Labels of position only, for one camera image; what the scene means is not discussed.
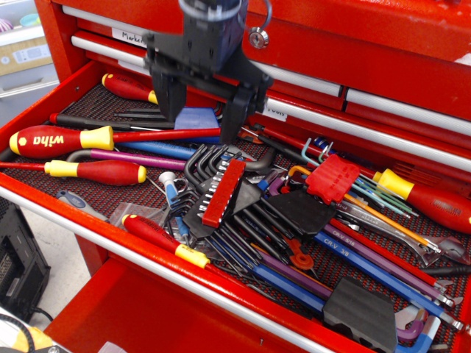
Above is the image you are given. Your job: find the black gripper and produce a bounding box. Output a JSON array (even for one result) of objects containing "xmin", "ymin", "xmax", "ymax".
[{"xmin": 143, "ymin": 1, "xmax": 273, "ymax": 144}]

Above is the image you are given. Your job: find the red bit holder with bits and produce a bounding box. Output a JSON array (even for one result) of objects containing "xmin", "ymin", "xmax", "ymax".
[{"xmin": 200, "ymin": 159, "xmax": 246, "ymax": 228}]

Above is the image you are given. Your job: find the blue plastic holder back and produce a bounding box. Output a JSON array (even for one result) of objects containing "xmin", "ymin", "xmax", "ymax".
[{"xmin": 174, "ymin": 107, "xmax": 219, "ymax": 143}]

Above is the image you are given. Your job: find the black hex key holder centre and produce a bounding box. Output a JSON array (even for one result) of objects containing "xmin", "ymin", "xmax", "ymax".
[{"xmin": 183, "ymin": 177, "xmax": 263, "ymax": 240}]

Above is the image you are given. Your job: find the black hex key holder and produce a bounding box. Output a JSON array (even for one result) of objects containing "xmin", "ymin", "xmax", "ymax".
[
  {"xmin": 266, "ymin": 189, "xmax": 336, "ymax": 237},
  {"xmin": 183, "ymin": 177, "xmax": 263, "ymax": 240}
]

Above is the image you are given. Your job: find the black hex key holder right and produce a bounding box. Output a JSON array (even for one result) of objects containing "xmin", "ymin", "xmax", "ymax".
[{"xmin": 266, "ymin": 189, "xmax": 336, "ymax": 237}]

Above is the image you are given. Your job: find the red hex key holder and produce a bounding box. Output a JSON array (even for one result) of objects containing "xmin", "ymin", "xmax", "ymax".
[{"xmin": 305, "ymin": 154, "xmax": 361, "ymax": 205}]

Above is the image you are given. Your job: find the black holder front right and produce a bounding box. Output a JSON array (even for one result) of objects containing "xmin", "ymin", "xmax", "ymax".
[{"xmin": 322, "ymin": 277, "xmax": 398, "ymax": 352}]

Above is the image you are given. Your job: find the white drawer label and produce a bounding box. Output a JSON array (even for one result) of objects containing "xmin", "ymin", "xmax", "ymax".
[{"xmin": 263, "ymin": 103, "xmax": 288, "ymax": 121}]

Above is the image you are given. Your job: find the red tool chest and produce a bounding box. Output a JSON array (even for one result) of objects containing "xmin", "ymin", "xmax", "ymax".
[{"xmin": 1, "ymin": 1, "xmax": 470, "ymax": 352}]

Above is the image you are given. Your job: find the blue precision screwdriver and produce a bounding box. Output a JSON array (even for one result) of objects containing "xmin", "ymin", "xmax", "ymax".
[{"xmin": 159, "ymin": 171, "xmax": 189, "ymax": 246}]

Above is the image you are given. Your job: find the silver cabinet lock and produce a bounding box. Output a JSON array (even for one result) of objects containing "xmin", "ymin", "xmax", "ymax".
[{"xmin": 248, "ymin": 26, "xmax": 269, "ymax": 49}]

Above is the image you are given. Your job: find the red yellow screwdriver back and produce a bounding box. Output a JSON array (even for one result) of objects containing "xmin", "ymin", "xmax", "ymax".
[{"xmin": 102, "ymin": 74, "xmax": 158, "ymax": 104}]

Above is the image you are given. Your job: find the white markers label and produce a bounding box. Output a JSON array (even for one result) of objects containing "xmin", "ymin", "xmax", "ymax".
[{"xmin": 111, "ymin": 27, "xmax": 146, "ymax": 48}]

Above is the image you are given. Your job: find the purple hex key left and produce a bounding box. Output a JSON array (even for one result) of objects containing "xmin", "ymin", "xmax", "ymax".
[{"xmin": 66, "ymin": 149, "xmax": 185, "ymax": 171}]

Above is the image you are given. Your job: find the red yellow screwdriver left middle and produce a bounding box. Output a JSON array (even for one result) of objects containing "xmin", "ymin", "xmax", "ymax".
[{"xmin": 1, "ymin": 160, "xmax": 147, "ymax": 186}]

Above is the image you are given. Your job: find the red yellow screwdriver front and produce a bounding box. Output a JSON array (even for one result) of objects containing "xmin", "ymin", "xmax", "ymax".
[{"xmin": 121, "ymin": 213, "xmax": 236, "ymax": 280}]

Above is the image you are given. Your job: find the large red wiha screwdriver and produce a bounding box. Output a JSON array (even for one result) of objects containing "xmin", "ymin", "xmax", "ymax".
[{"xmin": 9, "ymin": 125, "xmax": 221, "ymax": 159}]

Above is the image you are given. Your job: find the blue grey small screwdriver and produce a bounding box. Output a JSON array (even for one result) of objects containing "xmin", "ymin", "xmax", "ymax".
[{"xmin": 56, "ymin": 190, "xmax": 109, "ymax": 222}]

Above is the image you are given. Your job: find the purple hex key long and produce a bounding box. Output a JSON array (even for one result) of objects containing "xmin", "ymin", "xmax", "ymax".
[{"xmin": 324, "ymin": 224, "xmax": 463, "ymax": 307}]

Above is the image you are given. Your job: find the blue hex key front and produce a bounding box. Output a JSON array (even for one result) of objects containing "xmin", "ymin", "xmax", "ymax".
[{"xmin": 205, "ymin": 235, "xmax": 325, "ymax": 316}]

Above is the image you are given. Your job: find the orange plastic clip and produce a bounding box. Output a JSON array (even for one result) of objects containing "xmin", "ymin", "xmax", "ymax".
[{"xmin": 283, "ymin": 236, "xmax": 314, "ymax": 271}]

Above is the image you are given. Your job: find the blue hex key CR-V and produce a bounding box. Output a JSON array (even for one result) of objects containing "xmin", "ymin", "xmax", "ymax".
[{"xmin": 314, "ymin": 232, "xmax": 470, "ymax": 335}]

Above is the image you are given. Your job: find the black device on floor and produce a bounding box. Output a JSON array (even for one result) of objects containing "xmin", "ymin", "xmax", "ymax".
[{"xmin": 1, "ymin": 199, "xmax": 50, "ymax": 321}]

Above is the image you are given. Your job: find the silver adjustable wrench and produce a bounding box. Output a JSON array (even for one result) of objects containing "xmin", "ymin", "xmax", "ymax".
[{"xmin": 336, "ymin": 201, "xmax": 470, "ymax": 267}]

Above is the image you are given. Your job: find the black red handled tool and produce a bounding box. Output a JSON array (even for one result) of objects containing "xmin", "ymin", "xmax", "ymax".
[{"xmin": 49, "ymin": 113, "xmax": 174, "ymax": 132}]

